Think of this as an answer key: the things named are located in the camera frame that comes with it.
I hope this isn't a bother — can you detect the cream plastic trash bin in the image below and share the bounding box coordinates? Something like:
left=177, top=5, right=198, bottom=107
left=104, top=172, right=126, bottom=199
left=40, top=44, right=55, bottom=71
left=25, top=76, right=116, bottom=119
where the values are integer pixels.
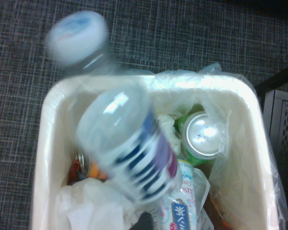
left=30, top=73, right=280, bottom=230

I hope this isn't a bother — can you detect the large crumpled white tissue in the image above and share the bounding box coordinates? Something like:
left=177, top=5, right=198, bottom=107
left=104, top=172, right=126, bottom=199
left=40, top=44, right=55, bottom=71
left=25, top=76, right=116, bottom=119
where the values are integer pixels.
left=55, top=177, right=140, bottom=230

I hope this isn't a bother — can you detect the small crumpled white tissue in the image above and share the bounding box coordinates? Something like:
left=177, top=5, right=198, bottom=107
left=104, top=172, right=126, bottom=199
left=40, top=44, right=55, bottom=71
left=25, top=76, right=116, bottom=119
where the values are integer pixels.
left=155, top=114, right=183, bottom=154

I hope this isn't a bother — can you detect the clear plastic bottle purple label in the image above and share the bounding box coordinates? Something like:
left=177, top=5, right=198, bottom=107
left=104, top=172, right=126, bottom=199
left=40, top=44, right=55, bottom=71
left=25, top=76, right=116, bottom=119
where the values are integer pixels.
left=46, top=11, right=183, bottom=205

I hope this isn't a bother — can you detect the clear plastic bin liner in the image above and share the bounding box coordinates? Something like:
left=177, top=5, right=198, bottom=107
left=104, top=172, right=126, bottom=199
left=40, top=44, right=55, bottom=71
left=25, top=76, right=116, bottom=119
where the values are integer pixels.
left=150, top=61, right=288, bottom=228

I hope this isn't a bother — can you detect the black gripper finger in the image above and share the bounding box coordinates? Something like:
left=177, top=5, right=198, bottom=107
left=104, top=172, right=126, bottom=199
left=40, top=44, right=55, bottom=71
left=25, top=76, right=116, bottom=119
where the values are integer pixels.
left=132, top=210, right=157, bottom=230

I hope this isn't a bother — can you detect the orange drink can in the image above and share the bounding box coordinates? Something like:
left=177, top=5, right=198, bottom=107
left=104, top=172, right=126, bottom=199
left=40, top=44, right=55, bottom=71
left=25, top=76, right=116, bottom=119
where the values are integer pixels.
left=74, top=152, right=109, bottom=181

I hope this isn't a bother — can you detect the green drink can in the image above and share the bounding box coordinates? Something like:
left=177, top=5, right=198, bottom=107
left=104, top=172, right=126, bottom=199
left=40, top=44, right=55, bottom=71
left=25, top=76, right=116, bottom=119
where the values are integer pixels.
left=174, top=111, right=228, bottom=166

